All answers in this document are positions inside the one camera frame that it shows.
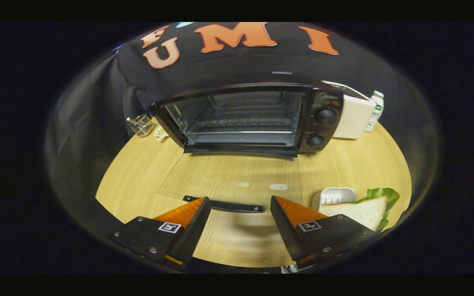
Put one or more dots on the white box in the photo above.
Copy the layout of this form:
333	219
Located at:
356	117

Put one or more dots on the small white object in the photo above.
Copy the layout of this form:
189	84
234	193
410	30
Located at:
161	133

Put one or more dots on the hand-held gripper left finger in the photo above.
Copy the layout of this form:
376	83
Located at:
194	230

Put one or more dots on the black toaster oven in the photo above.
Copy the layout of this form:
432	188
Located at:
321	98

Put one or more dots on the black oven knob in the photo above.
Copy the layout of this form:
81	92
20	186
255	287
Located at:
315	142
326	117

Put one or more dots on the lettuce and ham sandwich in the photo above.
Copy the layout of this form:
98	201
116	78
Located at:
364	211

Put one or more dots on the clear glass cup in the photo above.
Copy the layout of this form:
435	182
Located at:
141	124

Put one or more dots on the white bottle with green label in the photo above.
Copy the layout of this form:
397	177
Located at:
375	111

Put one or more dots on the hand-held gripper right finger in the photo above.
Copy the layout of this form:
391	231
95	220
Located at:
286	230

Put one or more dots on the white slotted tray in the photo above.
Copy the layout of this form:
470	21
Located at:
332	197

